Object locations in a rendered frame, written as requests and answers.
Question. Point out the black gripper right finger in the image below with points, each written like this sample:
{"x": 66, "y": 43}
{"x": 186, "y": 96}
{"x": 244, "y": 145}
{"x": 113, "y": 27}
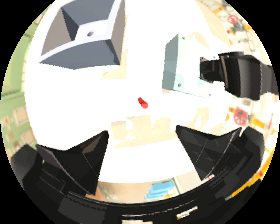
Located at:
{"x": 204, "y": 149}

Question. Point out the red peg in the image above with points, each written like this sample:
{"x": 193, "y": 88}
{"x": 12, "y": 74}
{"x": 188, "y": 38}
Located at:
{"x": 143, "y": 103}

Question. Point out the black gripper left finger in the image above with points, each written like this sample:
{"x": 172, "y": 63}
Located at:
{"x": 82, "y": 163}

